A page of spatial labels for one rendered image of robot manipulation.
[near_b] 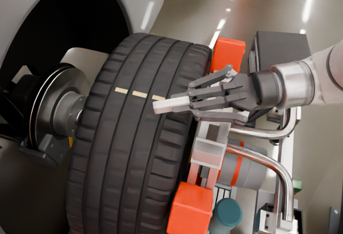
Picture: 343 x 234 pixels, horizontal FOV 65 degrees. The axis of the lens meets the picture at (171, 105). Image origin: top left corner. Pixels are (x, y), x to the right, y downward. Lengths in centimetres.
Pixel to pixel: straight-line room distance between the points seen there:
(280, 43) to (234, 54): 132
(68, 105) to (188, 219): 55
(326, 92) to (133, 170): 39
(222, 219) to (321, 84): 55
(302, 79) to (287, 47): 147
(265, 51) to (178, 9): 109
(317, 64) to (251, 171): 39
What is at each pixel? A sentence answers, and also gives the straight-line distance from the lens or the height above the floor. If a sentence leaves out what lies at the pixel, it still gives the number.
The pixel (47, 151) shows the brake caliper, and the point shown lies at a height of 90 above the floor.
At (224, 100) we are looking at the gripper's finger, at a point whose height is 122.
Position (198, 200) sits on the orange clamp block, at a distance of 55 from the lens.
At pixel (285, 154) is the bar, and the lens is 78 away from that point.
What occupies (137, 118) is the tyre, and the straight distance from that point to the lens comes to 56.
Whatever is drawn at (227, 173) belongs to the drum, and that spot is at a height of 89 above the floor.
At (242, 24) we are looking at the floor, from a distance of 262.
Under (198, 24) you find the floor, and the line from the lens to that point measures 256.
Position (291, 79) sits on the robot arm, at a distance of 53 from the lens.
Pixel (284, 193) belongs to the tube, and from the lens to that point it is 71.
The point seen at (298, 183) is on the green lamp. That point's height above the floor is 66.
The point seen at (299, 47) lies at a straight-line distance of 204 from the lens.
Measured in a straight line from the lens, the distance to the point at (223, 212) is 94.
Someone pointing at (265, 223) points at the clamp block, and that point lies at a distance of 74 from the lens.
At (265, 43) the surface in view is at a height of 34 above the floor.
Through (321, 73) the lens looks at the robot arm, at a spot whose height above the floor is 128.
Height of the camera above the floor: 165
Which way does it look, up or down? 57 degrees down
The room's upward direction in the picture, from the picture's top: straight up
